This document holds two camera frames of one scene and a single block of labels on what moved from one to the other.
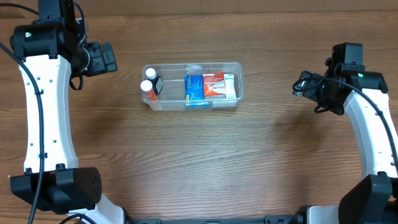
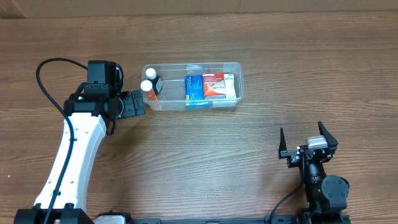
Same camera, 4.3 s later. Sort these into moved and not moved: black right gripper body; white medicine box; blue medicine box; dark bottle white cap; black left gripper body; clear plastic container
Moved: black left gripper body; black right gripper body
Not moved: clear plastic container; white medicine box; dark bottle white cap; blue medicine box
